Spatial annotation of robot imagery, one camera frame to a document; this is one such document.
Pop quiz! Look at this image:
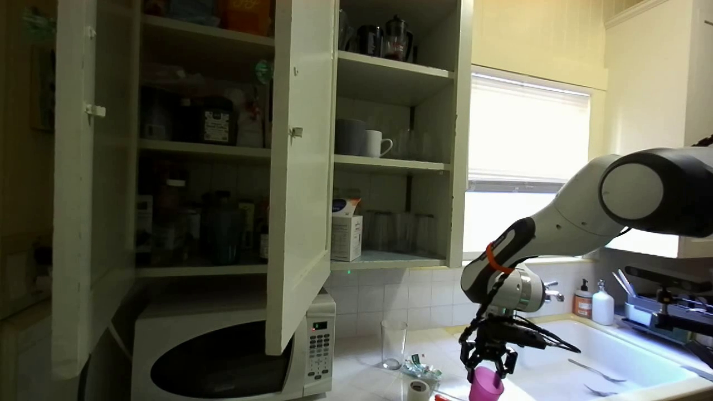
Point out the dark cup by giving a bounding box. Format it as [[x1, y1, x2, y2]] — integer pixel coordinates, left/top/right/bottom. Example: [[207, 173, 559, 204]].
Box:
[[354, 22, 386, 57]]

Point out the white plastic bottle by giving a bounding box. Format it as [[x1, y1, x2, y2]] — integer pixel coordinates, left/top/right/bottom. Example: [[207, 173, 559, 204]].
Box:
[[591, 278, 620, 327]]

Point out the white kitchen sink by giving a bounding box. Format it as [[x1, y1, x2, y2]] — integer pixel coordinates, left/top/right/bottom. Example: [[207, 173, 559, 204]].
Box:
[[450, 313, 708, 401]]

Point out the white carton box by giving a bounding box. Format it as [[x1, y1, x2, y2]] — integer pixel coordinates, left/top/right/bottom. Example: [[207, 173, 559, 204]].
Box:
[[329, 211, 367, 265]]

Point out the pale bottle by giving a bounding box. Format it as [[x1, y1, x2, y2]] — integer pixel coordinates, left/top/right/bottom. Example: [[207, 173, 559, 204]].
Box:
[[237, 85, 270, 148]]

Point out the white window blind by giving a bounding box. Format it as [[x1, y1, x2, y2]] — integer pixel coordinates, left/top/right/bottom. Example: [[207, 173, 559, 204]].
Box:
[[461, 67, 597, 262]]

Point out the orange container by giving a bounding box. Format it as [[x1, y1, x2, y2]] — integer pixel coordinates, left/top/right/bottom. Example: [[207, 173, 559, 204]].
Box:
[[220, 0, 277, 38]]

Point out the purple plastic cup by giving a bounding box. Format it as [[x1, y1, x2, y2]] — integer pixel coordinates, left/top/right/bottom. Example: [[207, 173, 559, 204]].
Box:
[[465, 363, 509, 401]]

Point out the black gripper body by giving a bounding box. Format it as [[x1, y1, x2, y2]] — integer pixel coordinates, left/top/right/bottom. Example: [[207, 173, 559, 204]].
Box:
[[475, 309, 523, 360]]

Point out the clear drinking glass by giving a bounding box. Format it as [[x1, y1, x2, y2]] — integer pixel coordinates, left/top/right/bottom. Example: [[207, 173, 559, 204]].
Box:
[[379, 319, 411, 372]]

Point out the chrome sink faucet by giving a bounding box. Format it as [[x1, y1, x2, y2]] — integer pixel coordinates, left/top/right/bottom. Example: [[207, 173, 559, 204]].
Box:
[[541, 278, 568, 304]]

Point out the dark jar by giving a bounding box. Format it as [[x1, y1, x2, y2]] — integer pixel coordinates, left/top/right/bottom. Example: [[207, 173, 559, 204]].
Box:
[[138, 85, 178, 145]]

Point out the cream tall cabinet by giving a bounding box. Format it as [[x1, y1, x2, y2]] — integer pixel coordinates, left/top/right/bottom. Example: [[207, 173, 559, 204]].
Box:
[[602, 0, 713, 262]]

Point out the metal spoon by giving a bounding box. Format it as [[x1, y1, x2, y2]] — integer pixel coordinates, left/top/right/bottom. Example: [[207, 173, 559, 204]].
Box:
[[584, 381, 622, 398], [567, 356, 629, 386]]

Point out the blue container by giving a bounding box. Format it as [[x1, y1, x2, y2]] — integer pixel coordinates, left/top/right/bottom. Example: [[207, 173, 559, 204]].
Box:
[[166, 0, 223, 26]]

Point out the cream wall cabinet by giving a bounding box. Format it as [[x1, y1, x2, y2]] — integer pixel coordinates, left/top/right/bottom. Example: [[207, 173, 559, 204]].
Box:
[[132, 0, 277, 280], [329, 0, 480, 272]]

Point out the white tape roll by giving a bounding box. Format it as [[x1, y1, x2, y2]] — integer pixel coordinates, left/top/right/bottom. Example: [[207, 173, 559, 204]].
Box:
[[406, 378, 433, 401]]

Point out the white microwave oven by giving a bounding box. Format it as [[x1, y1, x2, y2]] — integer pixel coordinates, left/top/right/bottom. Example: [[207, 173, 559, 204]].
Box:
[[129, 289, 338, 401]]

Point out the dark glass kettle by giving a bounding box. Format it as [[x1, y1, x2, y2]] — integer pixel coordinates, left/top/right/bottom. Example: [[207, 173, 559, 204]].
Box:
[[379, 12, 417, 64]]

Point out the dark green tumbler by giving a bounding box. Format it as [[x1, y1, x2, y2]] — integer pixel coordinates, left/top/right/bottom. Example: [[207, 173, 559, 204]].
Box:
[[201, 188, 242, 268]]

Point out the grey pot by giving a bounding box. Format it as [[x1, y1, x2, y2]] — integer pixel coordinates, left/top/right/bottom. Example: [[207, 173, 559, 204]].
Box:
[[335, 118, 371, 157]]

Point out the cream cabinet door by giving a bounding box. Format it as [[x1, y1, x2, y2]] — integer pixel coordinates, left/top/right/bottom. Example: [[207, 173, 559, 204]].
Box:
[[50, 0, 144, 382], [264, 0, 343, 358], [446, 0, 480, 269]]

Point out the dark dish rack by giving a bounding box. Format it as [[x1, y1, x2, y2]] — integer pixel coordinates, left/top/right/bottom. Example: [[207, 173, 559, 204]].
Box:
[[618, 262, 713, 351]]

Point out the dark canister white label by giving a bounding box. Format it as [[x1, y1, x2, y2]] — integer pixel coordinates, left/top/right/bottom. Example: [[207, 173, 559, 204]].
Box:
[[196, 93, 240, 146]]

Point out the white ceramic mug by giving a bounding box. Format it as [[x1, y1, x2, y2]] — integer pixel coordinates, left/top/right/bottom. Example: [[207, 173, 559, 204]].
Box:
[[364, 126, 397, 159]]

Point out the brown jar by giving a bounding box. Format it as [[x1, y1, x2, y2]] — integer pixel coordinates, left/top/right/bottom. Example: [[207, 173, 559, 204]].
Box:
[[150, 172, 189, 262]]

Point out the brown soap bottle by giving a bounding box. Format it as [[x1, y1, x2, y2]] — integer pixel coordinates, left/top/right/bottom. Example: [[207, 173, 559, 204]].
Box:
[[571, 276, 596, 323]]

